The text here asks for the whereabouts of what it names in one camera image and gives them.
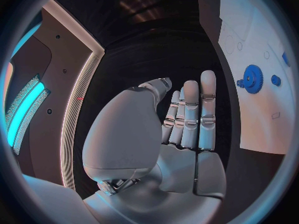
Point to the white task board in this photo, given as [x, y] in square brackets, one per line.
[257, 115]

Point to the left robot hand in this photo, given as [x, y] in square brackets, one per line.
[126, 134]

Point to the blue gear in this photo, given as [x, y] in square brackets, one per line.
[253, 80]

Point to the small blue peg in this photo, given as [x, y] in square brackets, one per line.
[240, 83]

